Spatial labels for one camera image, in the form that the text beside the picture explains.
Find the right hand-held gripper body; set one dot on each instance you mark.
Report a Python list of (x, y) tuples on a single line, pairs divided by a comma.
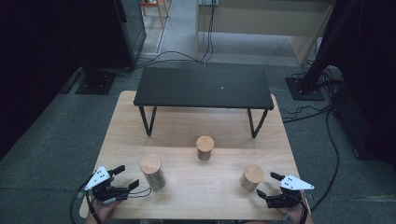
[(285, 200)]

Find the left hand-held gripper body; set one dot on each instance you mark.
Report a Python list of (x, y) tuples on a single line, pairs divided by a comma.
[(102, 191)]

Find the small jar beige contents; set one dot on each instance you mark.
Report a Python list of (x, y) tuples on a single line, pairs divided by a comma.
[(251, 177)]

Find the tall glass jar wooden lid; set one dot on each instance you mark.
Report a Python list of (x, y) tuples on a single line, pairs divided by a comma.
[(152, 171)]

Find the small jar red contents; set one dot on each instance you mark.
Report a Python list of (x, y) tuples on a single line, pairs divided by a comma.
[(205, 147)]

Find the black raised shelf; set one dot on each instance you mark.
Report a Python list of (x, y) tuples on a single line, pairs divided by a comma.
[(202, 88)]

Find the person's right hand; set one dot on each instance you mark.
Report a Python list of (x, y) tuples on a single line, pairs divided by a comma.
[(295, 214)]

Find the person's left hand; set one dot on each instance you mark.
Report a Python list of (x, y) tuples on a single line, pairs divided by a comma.
[(104, 210)]

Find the black stand with square base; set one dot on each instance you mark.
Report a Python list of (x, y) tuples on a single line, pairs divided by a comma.
[(96, 82)]

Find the black slanted stand with base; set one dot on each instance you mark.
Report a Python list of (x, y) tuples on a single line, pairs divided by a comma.
[(306, 88)]

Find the black box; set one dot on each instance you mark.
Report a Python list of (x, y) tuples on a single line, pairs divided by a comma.
[(358, 130)]

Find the dark grey cabinet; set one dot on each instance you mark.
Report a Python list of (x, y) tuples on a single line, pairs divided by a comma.
[(132, 31)]

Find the beige wooden desk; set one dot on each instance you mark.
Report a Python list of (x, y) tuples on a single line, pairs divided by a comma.
[(249, 21)]

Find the orange wooden chair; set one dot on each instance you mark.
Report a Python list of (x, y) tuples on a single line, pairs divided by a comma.
[(160, 11)]

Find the white power strip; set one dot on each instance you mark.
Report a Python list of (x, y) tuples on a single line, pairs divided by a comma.
[(208, 2)]

